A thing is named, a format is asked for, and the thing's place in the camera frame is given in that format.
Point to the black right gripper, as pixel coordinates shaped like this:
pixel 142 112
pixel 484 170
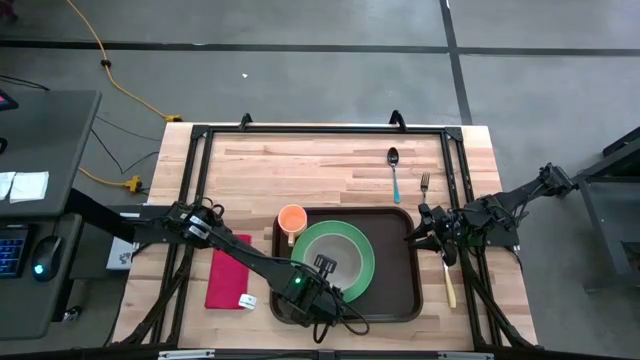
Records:
pixel 447 232

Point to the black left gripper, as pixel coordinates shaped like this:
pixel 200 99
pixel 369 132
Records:
pixel 325 300

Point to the grey bowl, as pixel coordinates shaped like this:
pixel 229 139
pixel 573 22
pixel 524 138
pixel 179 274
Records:
pixel 335 250

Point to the green plate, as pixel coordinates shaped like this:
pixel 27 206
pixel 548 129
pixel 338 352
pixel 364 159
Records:
pixel 367 260

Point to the orange mug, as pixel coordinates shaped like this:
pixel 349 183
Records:
pixel 292 219

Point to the red cloth napkin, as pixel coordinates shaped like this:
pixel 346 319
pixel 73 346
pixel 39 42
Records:
pixel 227 270

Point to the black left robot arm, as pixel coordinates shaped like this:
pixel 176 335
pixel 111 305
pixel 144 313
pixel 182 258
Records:
pixel 240 252

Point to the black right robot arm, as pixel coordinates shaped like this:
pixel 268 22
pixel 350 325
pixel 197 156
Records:
pixel 525 192

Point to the dark brown serving tray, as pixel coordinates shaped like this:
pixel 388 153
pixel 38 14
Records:
pixel 395 280

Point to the dark metal stand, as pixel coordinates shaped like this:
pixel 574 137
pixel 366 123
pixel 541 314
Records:
pixel 615 225

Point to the white printed box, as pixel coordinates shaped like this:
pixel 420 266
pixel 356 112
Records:
pixel 120 257

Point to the black computer mouse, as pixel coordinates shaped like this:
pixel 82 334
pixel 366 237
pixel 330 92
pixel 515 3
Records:
pixel 47 255

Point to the white paper sheet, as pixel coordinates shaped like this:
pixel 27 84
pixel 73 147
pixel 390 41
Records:
pixel 6 186
pixel 30 187

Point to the backlit black keyboard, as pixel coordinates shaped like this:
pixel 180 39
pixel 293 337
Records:
pixel 12 250

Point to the dark grey desk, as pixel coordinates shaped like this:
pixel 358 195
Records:
pixel 50 130

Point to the device with pink screen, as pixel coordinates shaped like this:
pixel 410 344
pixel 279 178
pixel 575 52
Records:
pixel 6 101

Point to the silver frame bracket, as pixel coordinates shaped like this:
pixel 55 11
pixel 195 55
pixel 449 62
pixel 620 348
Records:
pixel 465 356
pixel 185 354

